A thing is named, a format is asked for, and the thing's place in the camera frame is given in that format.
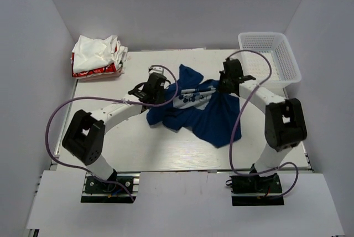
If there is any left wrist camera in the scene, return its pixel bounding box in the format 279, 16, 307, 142
148, 65, 164, 75

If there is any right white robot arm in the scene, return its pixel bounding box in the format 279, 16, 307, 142
218, 58, 307, 192

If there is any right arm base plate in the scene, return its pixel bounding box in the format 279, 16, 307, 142
225, 174, 284, 207

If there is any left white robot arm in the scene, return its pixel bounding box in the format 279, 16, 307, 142
62, 72, 167, 192

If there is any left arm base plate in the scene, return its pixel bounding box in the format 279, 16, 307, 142
81, 173, 139, 204

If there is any blue t shirt with print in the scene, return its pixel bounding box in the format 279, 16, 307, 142
146, 64, 240, 148

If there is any white and red t shirt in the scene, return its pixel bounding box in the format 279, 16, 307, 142
71, 35, 128, 80

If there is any white perforated plastic basket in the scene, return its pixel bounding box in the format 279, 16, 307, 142
238, 32, 301, 89

